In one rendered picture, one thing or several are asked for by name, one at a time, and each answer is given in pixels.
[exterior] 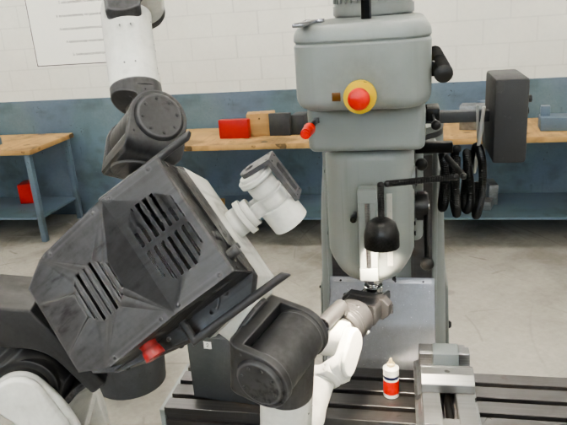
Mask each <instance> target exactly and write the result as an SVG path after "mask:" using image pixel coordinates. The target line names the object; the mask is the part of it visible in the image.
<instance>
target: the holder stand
mask: <svg viewBox="0 0 567 425"><path fill-rule="evenodd" d="M187 348H188V354H189V361H190V367H191V373H192V385H193V391H194V396H196V397H202V398H208V399H215V400H221V401H233V402H239V403H245V404H251V405H258V406H260V405H259V404H257V403H256V402H253V401H250V400H248V399H246V398H244V397H242V396H240V395H237V394H236V393H235V392H234V391H233V390H232V389H231V387H230V341H228V340H227V339H226V338H224V337H223V336H221V335H220V334H218V335H217V336H215V337H212V338H207V337H206V338H204V339H203V340H202V341H200V342H199V343H198V344H197V345H195V346H193V345H192V344H191V343H189V344H187Z"/></svg>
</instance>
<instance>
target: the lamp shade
mask: <svg viewBox="0 0 567 425"><path fill-rule="evenodd" d="M364 247H365V248H366V249H367V250H369V251H372V252H377V253H386V252H392V251H394V250H397V249H398V248H399V247H400V233H399V231H398V228H397V224H396V222H395V221H393V220H392V219H390V218H388V217H384V218H378V217H375V218H372V219H371V220H370V221H369V222H368V223H367V224H366V227H365V231H364Z"/></svg>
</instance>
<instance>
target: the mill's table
mask: <svg viewBox="0 0 567 425"><path fill-rule="evenodd" d="M474 378H475V394H476V398H477V403H478V409H479V414H480V418H481V423H482V425H567V378H558V377H540V376H523V375H506V374H474ZM159 412H160V417H161V423H162V425H260V406H258V405H251V404H245V403H239V402H233V401H221V400H215V399H208V398H202V397H196V396H194V391H193V385H192V373H191V367H190V364H189V363H188V364H187V365H186V367H185V368H184V370H183V371H182V373H181V375H180V377H179V379H178V380H177V381H176V383H175V385H174V386H173V388H172V390H171V391H170V393H169V394H168V396H167V398H166V399H165V402H164V403H163V405H162V406H161V408H160V409H159ZM323 425H416V411H415V394H414V377H413V370H402V369H399V396H398V398H396V399H388V398H386V397H385V396H384V394H383V369H368V368H355V370H354V373H353V375H352V376H351V379H350V381H349V382H347V383H345V384H343V385H340V386H339V387H337V388H335V389H333V390H332V395H331V398H330V401H329V403H328V406H327V411H326V417H325V422H324V424H323Z"/></svg>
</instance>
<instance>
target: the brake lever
mask: <svg viewBox="0 0 567 425"><path fill-rule="evenodd" d="M317 123H320V121H319V117H315V118H314V119H313V120H312V122H311V123H306V124H305V125H304V127H303V129H302V131H301V132H300V135H301V137H302V138H304V139H308V138H309V137H310V136H311V135H312V134H313V133H314V132H315V131H316V124H317Z"/></svg>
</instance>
